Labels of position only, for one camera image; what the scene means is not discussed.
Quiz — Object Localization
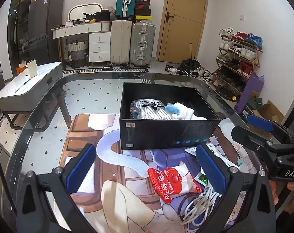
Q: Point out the green white mask pack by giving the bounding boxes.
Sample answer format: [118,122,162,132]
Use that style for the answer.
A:
[194,171,209,187]

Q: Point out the white cable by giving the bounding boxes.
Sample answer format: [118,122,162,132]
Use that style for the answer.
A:
[180,185,222,226]

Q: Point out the red white balloon pack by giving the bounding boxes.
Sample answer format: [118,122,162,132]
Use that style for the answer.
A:
[148,162,203,204]

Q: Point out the white adidas sock pack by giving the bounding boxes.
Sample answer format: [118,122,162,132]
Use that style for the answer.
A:
[130,99,173,120]

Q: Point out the person's right hand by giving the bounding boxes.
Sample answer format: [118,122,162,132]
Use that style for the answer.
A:
[269,180,294,215]

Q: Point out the open cardboard box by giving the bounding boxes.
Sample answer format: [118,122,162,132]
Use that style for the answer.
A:
[240,100,284,139]

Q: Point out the purple bag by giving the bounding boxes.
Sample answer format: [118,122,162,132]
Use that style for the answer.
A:
[234,72,264,115]

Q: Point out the anime printed desk mat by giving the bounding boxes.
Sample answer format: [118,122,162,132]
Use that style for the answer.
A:
[59,114,221,232]

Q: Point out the wooden shoe rack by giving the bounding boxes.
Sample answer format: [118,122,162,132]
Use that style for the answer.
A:
[212,27,263,102]

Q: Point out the pile of shoes on floor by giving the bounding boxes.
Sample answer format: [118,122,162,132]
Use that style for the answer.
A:
[165,59,215,83]

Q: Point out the black cardboard box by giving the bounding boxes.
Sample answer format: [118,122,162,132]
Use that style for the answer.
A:
[120,83,220,150]

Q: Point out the white coffee table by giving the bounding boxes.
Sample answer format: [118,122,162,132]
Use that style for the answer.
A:
[0,62,63,130]

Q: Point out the white cup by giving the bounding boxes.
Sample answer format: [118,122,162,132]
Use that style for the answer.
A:
[27,59,37,78]

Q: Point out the woven laundry basket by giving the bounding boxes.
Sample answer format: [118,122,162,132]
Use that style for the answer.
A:
[68,38,87,68]

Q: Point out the yellow wooden door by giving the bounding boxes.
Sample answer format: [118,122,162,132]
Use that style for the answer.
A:
[157,0,208,63]

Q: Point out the silver suitcase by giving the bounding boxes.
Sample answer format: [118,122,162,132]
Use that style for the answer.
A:
[129,23,155,68]

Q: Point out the white vanity desk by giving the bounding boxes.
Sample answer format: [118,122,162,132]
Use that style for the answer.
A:
[52,21,111,63]

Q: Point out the beige suitcase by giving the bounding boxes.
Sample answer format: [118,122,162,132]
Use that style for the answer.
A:
[110,20,132,64]

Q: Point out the stacked shoe boxes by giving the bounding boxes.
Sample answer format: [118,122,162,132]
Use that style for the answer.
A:
[134,0,152,23]

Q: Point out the oval vanity mirror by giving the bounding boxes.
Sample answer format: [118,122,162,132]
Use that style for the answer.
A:
[67,3,103,22]

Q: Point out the black refrigerator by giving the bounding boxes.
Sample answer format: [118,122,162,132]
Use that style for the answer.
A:
[28,0,64,65]

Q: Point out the teal suitcase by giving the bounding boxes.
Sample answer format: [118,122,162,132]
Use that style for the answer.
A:
[115,0,135,21]

